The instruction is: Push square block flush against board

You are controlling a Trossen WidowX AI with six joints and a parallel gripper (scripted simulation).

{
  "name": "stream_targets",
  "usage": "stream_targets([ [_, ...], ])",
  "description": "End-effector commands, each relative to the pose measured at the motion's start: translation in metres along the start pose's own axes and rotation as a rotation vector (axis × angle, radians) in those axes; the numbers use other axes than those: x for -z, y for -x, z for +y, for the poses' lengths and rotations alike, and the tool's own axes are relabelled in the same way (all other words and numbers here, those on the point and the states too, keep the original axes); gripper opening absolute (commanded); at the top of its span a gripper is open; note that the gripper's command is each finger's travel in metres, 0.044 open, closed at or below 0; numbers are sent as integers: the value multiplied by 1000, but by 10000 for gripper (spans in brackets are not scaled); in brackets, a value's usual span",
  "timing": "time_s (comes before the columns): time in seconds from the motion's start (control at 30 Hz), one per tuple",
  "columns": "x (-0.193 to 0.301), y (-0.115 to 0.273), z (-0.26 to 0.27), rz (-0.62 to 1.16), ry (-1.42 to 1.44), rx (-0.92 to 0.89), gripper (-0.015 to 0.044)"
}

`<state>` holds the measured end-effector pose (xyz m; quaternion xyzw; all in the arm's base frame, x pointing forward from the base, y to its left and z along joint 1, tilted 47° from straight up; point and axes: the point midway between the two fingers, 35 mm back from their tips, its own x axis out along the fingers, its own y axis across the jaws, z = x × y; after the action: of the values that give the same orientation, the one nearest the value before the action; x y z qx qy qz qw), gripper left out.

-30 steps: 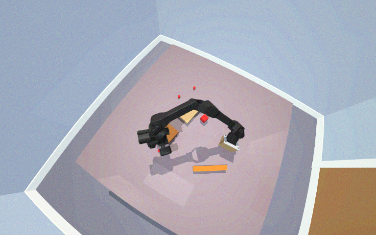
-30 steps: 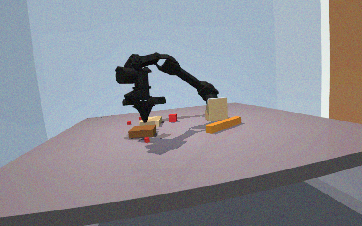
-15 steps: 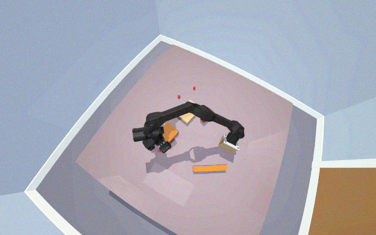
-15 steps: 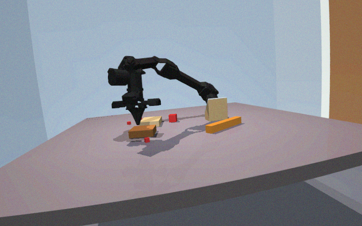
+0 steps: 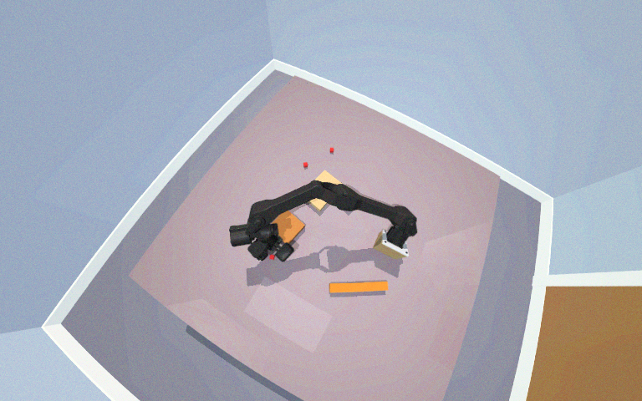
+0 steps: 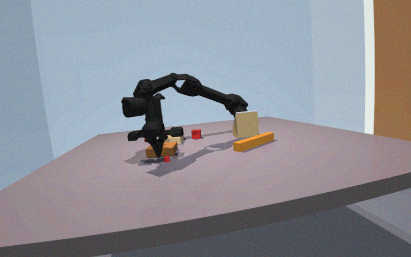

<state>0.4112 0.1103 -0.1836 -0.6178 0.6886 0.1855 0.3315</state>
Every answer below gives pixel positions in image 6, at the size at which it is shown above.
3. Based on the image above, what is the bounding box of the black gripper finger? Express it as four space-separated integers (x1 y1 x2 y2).
145 138 159 158
157 136 168 158

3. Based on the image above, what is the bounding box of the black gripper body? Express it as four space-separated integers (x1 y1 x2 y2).
127 113 184 141

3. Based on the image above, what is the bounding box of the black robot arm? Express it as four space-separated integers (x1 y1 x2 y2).
121 73 248 138

